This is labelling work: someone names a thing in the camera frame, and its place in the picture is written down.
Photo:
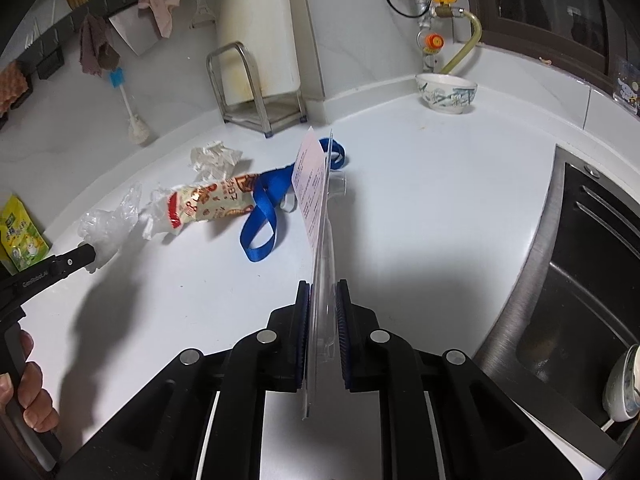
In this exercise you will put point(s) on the orange patterned dish cloth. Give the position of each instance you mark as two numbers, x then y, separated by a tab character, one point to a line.
13	84

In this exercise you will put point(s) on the kitchen cleaver knife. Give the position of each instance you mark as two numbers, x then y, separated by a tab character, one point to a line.
137	28

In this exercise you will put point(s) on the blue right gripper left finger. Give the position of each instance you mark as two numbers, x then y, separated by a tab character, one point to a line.
298	334

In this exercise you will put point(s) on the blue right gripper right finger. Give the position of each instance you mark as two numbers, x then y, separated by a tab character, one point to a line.
342	302

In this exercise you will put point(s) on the clear plastic bag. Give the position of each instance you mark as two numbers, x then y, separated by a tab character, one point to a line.
107	230

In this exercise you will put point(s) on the clear glass mug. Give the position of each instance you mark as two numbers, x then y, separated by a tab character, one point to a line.
626	78

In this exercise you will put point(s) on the black wall hanging rail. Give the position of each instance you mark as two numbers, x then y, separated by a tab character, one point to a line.
44	55

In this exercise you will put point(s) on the dark framed window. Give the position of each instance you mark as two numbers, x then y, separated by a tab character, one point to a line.
594	40

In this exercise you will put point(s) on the blue white bottle brush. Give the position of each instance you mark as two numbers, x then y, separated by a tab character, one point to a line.
138	131

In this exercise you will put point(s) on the black kitchen sink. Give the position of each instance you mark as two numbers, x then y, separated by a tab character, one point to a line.
574	310

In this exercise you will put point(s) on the yellow green seasoning pouch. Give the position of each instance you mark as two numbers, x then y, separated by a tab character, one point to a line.
20	237

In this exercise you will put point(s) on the person's left hand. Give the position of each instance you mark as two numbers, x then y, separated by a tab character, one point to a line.
39	412

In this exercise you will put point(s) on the pink paper receipt card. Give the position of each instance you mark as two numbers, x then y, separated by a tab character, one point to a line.
310	182

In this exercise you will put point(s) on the white bowl in sink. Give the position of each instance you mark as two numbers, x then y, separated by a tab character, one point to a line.
621	394

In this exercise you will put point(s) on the crumpled white tissue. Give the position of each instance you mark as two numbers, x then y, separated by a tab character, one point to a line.
214	162

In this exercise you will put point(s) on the gas valve with hose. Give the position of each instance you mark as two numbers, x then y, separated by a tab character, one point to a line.
430	42

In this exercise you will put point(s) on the white cutting board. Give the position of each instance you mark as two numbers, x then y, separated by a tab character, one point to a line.
265	29

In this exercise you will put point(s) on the brown hanging cloth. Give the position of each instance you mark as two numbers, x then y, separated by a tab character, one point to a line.
96	52

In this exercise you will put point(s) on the metal cutting board rack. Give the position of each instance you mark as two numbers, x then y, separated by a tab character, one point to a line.
267	116

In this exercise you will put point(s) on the red white snack wrapper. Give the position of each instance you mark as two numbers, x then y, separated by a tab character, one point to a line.
170	211

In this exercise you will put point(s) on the white patterned ceramic bowl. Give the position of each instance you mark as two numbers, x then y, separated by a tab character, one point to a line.
445	93

